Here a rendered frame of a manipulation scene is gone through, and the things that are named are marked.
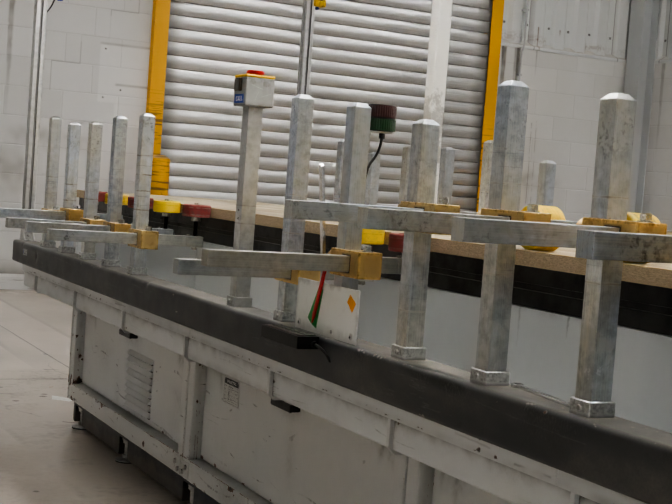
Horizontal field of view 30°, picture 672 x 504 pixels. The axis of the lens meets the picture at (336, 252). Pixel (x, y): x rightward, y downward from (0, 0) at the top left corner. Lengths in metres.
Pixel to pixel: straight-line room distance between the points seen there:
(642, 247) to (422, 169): 0.81
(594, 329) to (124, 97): 8.70
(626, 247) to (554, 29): 10.91
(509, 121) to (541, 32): 10.23
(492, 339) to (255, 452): 1.51
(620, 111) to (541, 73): 10.40
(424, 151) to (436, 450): 0.50
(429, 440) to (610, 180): 0.63
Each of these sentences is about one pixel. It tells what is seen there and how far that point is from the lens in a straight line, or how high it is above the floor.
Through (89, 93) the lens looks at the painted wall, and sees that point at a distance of 10.18.
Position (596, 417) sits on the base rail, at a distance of 1.75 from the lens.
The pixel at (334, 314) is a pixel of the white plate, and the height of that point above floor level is 0.75.
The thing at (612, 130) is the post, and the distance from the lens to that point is 1.73.
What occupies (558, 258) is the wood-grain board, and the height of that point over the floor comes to 0.89.
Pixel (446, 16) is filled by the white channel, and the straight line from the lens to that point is 4.03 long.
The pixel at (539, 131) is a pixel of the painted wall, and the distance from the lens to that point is 12.11.
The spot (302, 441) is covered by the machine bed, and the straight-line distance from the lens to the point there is 3.09.
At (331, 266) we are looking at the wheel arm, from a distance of 2.30.
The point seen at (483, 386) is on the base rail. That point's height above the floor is 0.70.
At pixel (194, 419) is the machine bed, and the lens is 3.69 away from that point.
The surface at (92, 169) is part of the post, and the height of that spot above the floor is 0.98.
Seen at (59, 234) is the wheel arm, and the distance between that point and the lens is 3.41.
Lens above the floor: 0.99
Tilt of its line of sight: 3 degrees down
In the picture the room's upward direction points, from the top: 4 degrees clockwise
